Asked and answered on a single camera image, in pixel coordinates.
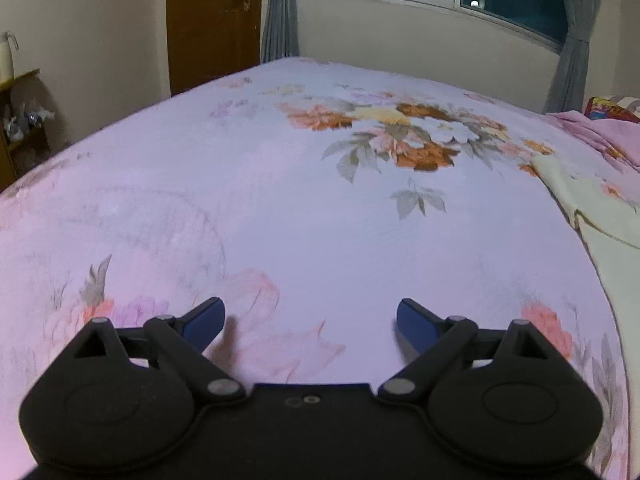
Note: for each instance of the pink floral bed sheet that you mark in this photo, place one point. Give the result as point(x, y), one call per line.
point(312, 197)

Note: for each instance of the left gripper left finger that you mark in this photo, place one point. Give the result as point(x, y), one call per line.
point(117, 394)

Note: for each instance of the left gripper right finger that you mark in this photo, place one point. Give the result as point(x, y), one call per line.
point(495, 393)

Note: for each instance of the pale yellow cloth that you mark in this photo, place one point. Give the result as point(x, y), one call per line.
point(609, 227)

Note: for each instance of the brown wooden door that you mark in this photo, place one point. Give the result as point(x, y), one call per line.
point(210, 39)

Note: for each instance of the striped colourful pillow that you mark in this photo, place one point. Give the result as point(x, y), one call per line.
point(626, 108)

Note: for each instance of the pink folded blanket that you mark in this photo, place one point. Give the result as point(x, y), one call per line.
point(616, 140)

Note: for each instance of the grey right curtain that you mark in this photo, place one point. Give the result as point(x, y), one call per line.
point(569, 82)

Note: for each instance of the crumpled silver plastic bag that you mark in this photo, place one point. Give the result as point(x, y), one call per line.
point(17, 126)

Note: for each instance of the wooden side cabinet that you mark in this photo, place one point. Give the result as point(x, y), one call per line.
point(24, 141)

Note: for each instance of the grey left curtain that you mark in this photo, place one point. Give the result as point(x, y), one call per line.
point(280, 33)

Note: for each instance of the grey curtain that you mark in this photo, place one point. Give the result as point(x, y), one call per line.
point(569, 82)
point(280, 33)

